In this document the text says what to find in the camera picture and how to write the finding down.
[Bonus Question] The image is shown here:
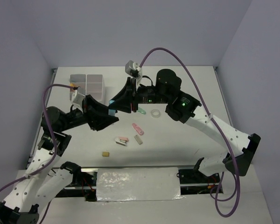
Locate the clear tape roll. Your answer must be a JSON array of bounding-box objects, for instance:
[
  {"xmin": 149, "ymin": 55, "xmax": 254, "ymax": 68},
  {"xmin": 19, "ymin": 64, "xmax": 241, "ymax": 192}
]
[{"xmin": 151, "ymin": 109, "xmax": 161, "ymax": 118}]

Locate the blue highlighter pen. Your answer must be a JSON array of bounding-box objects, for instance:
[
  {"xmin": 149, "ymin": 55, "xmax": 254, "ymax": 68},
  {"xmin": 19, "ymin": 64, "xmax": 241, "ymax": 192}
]
[{"xmin": 108, "ymin": 99, "xmax": 117, "ymax": 116}]

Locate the silver foil covered panel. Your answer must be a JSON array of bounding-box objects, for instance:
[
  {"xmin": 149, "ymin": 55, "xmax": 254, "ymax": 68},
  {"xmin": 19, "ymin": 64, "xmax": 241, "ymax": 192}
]
[{"xmin": 96, "ymin": 167, "xmax": 182, "ymax": 202}]

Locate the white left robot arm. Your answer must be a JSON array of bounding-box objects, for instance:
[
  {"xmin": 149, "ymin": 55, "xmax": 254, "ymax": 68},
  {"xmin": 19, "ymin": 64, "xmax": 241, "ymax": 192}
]
[{"xmin": 0, "ymin": 95, "xmax": 119, "ymax": 224}]

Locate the yellow eraser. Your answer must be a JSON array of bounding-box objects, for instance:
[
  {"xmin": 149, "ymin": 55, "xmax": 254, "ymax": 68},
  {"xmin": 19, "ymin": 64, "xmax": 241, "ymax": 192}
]
[{"xmin": 102, "ymin": 152, "xmax": 110, "ymax": 157}]

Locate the white compartment organizer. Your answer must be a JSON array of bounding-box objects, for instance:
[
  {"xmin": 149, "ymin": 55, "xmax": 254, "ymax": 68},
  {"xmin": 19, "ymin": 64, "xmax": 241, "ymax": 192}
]
[
  {"xmin": 69, "ymin": 74, "xmax": 86, "ymax": 95},
  {"xmin": 86, "ymin": 74, "xmax": 105, "ymax": 104}
]

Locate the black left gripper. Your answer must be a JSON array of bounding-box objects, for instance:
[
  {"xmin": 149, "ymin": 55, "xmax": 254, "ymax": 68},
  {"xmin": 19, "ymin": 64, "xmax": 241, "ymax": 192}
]
[{"xmin": 59, "ymin": 94, "xmax": 119, "ymax": 132}]

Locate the left white compartment organizer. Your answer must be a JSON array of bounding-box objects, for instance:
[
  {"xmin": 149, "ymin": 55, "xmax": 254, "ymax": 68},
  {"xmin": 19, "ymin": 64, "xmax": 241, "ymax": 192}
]
[{"xmin": 69, "ymin": 74, "xmax": 86, "ymax": 95}]

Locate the grey white eraser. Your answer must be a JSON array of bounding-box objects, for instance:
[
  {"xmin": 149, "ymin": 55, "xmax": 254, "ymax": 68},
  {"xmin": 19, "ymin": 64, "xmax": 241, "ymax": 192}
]
[{"xmin": 134, "ymin": 135, "xmax": 143, "ymax": 145}]

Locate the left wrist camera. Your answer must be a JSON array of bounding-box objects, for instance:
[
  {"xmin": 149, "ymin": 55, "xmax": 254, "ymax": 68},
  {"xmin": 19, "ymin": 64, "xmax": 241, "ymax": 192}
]
[{"xmin": 70, "ymin": 88, "xmax": 85, "ymax": 111}]

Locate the right white compartment organizer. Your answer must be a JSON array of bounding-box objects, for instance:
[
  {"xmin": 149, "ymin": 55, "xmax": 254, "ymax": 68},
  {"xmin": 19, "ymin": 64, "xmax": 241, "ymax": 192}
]
[{"xmin": 86, "ymin": 74, "xmax": 105, "ymax": 104}]

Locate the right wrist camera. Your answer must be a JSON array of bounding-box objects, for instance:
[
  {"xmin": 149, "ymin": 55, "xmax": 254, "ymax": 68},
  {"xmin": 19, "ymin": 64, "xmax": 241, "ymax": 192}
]
[{"xmin": 125, "ymin": 60, "xmax": 142, "ymax": 89}]

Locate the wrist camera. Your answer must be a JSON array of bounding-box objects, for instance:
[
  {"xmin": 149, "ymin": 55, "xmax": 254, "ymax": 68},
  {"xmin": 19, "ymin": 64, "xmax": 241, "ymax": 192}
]
[
  {"xmin": 125, "ymin": 60, "xmax": 142, "ymax": 89},
  {"xmin": 70, "ymin": 88, "xmax": 85, "ymax": 111}
]

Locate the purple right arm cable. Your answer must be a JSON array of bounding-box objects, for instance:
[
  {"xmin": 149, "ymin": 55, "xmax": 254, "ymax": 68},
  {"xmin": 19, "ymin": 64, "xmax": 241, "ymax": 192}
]
[{"xmin": 139, "ymin": 47, "xmax": 241, "ymax": 217}]

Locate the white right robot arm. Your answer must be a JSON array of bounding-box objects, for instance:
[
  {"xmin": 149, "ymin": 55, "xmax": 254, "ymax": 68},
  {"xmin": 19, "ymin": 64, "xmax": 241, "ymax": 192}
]
[{"xmin": 109, "ymin": 69, "xmax": 261, "ymax": 182}]

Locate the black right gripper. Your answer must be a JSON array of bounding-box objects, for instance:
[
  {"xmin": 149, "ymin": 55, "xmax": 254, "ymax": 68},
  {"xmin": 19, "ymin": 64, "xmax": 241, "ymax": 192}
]
[{"xmin": 108, "ymin": 76, "xmax": 169, "ymax": 113}]

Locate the pink mini stapler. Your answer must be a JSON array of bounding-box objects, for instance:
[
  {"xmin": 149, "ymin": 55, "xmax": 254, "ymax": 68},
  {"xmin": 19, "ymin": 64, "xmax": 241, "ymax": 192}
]
[{"xmin": 115, "ymin": 137, "xmax": 129, "ymax": 147}]

